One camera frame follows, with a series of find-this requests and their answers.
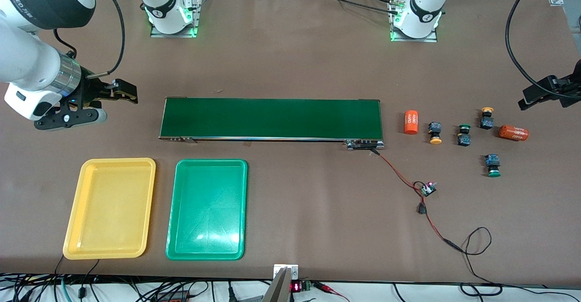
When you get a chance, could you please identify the orange cylinder with 4680 print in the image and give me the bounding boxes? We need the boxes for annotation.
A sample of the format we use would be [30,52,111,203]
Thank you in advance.
[404,110,419,135]
[499,125,529,142]

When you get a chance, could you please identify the yellow plastic tray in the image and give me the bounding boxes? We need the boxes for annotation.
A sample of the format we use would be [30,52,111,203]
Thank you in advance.
[63,158,157,260]

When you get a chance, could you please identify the green plastic tray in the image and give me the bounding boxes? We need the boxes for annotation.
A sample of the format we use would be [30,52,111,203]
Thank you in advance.
[166,158,249,261]

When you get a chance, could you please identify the green conveyor belt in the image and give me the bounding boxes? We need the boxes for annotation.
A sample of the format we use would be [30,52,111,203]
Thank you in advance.
[159,96,385,150]

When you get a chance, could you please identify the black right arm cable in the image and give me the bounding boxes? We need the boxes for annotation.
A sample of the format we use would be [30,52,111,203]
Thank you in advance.
[54,0,126,79]

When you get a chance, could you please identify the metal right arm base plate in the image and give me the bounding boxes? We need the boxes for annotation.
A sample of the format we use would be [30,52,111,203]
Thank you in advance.
[150,0,203,38]

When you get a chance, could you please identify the thin black looped cable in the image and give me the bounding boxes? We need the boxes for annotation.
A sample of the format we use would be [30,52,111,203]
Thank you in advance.
[458,227,503,296]

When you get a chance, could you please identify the small controller board with wires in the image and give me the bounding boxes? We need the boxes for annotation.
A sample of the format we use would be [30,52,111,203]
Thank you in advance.
[370,149,464,253]

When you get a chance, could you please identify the black cable with ferrite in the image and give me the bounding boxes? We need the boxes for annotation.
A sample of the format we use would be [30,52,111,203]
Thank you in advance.
[78,259,100,299]

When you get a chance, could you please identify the red probe cable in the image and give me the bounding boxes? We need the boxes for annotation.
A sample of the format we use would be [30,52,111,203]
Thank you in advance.
[312,282,351,302]

